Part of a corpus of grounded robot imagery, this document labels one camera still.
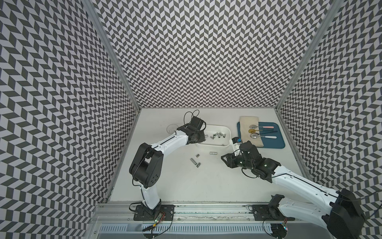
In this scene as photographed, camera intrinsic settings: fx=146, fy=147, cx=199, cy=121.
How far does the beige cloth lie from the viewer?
101 cm

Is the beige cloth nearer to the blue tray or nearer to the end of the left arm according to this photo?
the blue tray

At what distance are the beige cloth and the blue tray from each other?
16 mm

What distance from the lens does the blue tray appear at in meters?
0.98
